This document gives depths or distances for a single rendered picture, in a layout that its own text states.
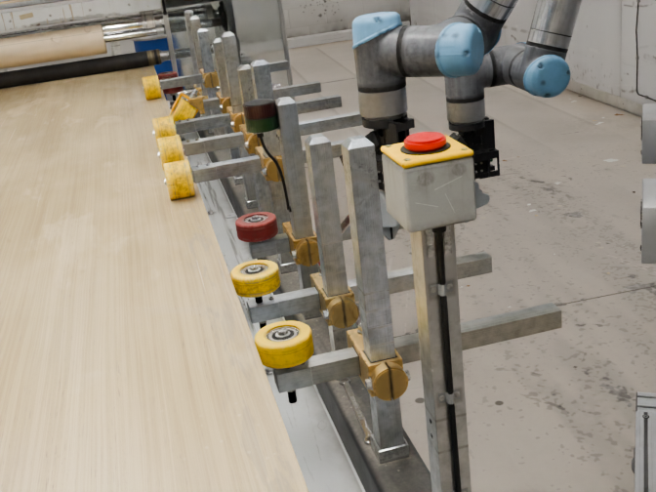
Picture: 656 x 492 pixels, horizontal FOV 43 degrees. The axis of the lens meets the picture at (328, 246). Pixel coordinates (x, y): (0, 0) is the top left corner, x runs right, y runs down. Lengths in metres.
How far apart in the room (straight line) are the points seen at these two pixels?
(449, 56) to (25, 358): 0.74
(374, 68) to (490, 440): 1.45
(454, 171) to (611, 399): 1.95
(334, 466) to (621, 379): 1.55
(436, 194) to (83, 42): 3.12
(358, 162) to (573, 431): 1.62
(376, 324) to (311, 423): 0.40
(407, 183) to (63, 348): 0.67
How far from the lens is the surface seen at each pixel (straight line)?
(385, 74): 1.28
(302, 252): 1.59
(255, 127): 1.53
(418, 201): 0.79
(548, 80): 1.56
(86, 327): 1.33
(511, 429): 2.54
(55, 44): 3.83
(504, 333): 1.27
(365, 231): 1.08
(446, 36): 1.24
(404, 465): 1.24
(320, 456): 1.42
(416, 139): 0.80
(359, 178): 1.06
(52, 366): 1.24
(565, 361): 2.87
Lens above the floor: 1.44
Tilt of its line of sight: 21 degrees down
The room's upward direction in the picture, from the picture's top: 7 degrees counter-clockwise
